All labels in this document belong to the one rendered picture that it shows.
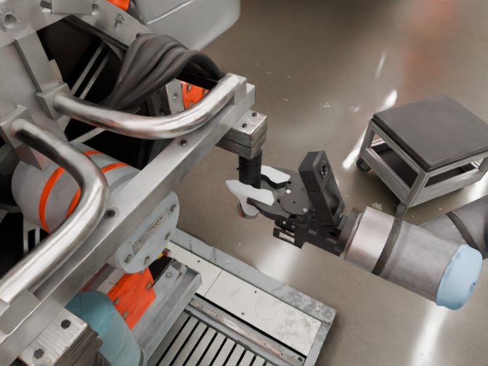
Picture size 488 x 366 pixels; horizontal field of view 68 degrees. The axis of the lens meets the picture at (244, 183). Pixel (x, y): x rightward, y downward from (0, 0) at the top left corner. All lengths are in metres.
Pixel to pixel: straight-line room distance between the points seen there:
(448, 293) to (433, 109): 1.27
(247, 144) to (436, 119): 1.28
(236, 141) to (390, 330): 1.06
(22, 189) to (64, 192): 0.07
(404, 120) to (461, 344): 0.85
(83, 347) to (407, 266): 0.40
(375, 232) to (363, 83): 1.98
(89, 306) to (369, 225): 0.43
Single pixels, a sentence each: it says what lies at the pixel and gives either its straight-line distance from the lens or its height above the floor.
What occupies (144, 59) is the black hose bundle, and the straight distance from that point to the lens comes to 0.49.
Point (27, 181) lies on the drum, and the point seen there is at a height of 0.91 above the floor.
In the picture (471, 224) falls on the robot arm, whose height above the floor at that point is 0.80.
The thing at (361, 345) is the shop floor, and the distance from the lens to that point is 1.38.
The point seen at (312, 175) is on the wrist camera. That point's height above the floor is 0.91.
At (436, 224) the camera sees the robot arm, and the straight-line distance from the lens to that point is 0.68.
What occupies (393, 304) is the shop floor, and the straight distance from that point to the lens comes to 1.48.
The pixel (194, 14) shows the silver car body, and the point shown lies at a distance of 1.05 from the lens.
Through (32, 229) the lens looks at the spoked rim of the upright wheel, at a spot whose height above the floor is 0.74.
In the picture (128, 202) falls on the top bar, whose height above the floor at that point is 0.98.
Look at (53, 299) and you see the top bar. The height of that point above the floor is 0.97.
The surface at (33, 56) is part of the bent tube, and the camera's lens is 0.49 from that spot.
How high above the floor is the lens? 1.26
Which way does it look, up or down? 48 degrees down
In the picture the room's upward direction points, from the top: straight up
